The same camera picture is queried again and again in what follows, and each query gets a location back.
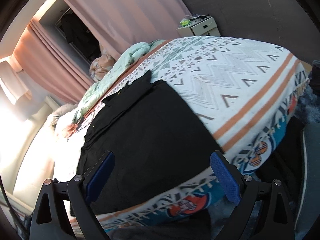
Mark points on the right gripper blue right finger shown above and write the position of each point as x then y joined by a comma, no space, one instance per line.
228,176

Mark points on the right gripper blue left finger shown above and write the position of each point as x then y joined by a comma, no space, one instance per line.
98,176

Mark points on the black jacket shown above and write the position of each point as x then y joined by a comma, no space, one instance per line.
157,140

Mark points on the cream upholstered headboard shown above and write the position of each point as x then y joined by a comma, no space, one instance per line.
32,162

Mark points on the grey pillow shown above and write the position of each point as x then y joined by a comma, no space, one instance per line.
53,118

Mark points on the patterned white bed blanket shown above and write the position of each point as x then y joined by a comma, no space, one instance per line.
244,91

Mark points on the mint green duvet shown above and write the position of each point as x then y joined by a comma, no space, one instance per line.
98,89

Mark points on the pink curtain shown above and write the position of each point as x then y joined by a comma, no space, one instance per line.
116,24

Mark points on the white bedside cabinet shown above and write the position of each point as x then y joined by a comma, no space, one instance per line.
199,26

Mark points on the green object on cabinet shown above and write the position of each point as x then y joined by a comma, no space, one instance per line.
184,22

